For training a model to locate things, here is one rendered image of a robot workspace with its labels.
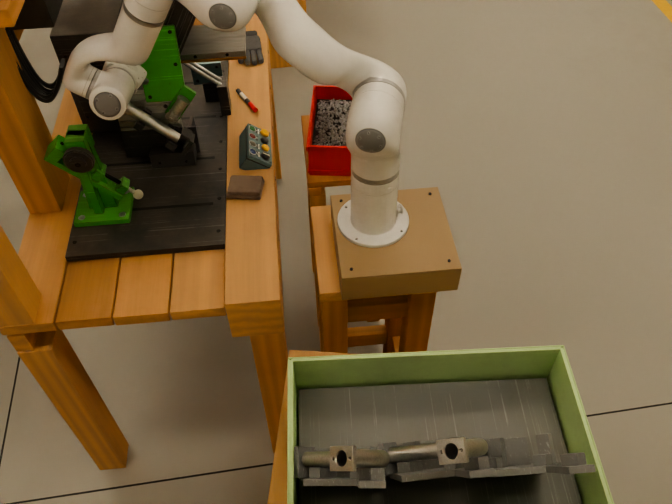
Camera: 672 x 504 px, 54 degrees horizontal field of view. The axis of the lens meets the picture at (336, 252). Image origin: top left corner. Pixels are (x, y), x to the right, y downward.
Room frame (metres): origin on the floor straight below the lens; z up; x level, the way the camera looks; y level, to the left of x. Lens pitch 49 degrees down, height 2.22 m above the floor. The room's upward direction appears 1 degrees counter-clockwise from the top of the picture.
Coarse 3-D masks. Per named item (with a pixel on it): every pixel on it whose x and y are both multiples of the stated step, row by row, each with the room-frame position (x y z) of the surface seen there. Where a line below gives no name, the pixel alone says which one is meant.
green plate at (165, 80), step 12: (168, 36) 1.61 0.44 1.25; (156, 48) 1.60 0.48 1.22; (168, 48) 1.60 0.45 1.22; (156, 60) 1.59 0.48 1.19; (168, 60) 1.60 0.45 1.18; (180, 60) 1.60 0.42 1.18; (156, 72) 1.58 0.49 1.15; (168, 72) 1.59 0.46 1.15; (180, 72) 1.59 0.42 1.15; (156, 84) 1.57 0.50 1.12; (168, 84) 1.58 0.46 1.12; (180, 84) 1.58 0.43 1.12; (156, 96) 1.57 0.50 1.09; (168, 96) 1.57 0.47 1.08
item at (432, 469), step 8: (432, 440) 0.59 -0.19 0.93; (480, 456) 0.47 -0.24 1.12; (424, 464) 0.54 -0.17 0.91; (432, 464) 0.54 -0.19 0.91; (464, 464) 0.46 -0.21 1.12; (472, 464) 0.45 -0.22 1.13; (480, 464) 0.45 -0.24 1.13; (488, 464) 0.46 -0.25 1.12; (416, 472) 0.50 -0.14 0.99; (424, 472) 0.48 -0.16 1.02; (432, 472) 0.48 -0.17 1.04; (440, 472) 0.48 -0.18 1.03; (448, 472) 0.48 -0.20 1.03; (456, 472) 0.47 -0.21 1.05; (464, 472) 0.45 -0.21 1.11; (472, 472) 0.43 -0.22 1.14; (480, 472) 0.43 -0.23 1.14; (488, 472) 0.43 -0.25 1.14; (400, 480) 0.47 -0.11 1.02; (408, 480) 0.46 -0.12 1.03; (416, 480) 0.46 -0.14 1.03
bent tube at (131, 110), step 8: (128, 104) 1.53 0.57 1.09; (128, 112) 1.52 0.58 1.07; (136, 112) 1.52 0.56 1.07; (144, 112) 1.53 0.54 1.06; (144, 120) 1.51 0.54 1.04; (152, 120) 1.52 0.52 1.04; (152, 128) 1.51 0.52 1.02; (160, 128) 1.51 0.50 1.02; (168, 128) 1.52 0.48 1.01; (168, 136) 1.51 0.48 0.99; (176, 136) 1.51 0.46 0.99
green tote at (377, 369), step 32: (416, 352) 0.78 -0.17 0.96; (448, 352) 0.78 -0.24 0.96; (480, 352) 0.78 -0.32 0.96; (512, 352) 0.78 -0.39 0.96; (544, 352) 0.78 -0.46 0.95; (288, 384) 0.71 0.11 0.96; (320, 384) 0.76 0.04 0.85; (352, 384) 0.77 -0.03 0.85; (384, 384) 0.77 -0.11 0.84; (288, 416) 0.63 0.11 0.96; (576, 416) 0.63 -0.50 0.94; (288, 448) 0.56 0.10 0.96; (576, 448) 0.58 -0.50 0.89; (288, 480) 0.50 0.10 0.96; (576, 480) 0.53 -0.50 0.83
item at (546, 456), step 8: (488, 440) 0.57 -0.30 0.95; (496, 440) 0.57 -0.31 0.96; (536, 440) 0.55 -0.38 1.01; (544, 440) 0.54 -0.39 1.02; (552, 440) 0.55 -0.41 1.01; (488, 448) 0.56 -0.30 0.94; (496, 448) 0.56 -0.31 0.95; (504, 448) 0.56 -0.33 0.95; (544, 448) 0.53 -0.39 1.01; (552, 448) 0.53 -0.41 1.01; (496, 456) 0.54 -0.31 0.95; (504, 456) 0.54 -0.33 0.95; (536, 456) 0.51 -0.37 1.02; (544, 456) 0.51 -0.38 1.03; (552, 456) 0.52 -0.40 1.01; (496, 464) 0.52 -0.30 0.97; (504, 464) 0.53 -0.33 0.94; (536, 464) 0.50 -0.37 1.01; (544, 464) 0.49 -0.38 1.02; (552, 464) 0.50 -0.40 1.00
